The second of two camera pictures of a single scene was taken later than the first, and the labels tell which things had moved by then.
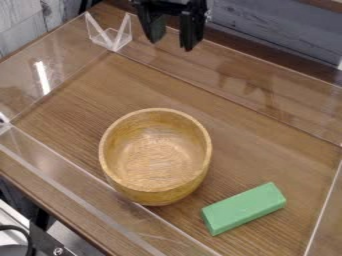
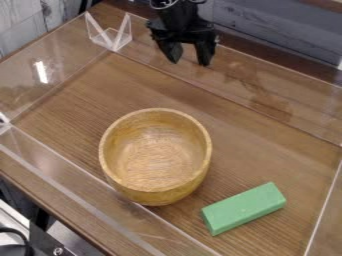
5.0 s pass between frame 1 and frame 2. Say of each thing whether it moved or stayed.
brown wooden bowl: stayed
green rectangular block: stayed
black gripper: moved
